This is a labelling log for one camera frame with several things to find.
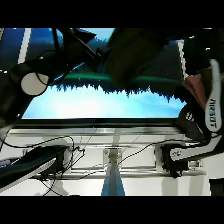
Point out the dark olive long-sleeved garment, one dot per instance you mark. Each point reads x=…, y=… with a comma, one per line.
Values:
x=133, y=56

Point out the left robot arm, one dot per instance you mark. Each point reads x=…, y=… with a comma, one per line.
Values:
x=33, y=83

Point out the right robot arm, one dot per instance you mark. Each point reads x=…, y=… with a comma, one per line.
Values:
x=213, y=110

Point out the black garment with white print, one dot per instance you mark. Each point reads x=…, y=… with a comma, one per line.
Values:
x=191, y=125

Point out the pink garment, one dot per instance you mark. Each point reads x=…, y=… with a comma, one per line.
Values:
x=195, y=90

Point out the silver frame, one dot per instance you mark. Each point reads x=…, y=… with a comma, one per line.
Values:
x=113, y=160

